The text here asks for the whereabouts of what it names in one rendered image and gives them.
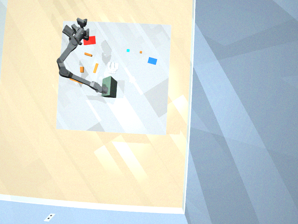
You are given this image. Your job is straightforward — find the red flat rectangular plate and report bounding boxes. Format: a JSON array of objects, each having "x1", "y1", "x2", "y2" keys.
[{"x1": 83, "y1": 36, "x2": 96, "y2": 45}]

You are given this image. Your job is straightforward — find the blue flat plate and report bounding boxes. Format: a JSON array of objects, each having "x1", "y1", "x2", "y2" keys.
[{"x1": 148, "y1": 57, "x2": 157, "y2": 65}]

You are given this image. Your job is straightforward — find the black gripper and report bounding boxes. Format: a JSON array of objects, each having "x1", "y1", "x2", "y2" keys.
[{"x1": 76, "y1": 18, "x2": 89, "y2": 41}]

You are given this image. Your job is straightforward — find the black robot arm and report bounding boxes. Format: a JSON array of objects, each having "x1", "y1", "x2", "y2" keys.
[{"x1": 56, "y1": 24, "x2": 108, "y2": 94}]

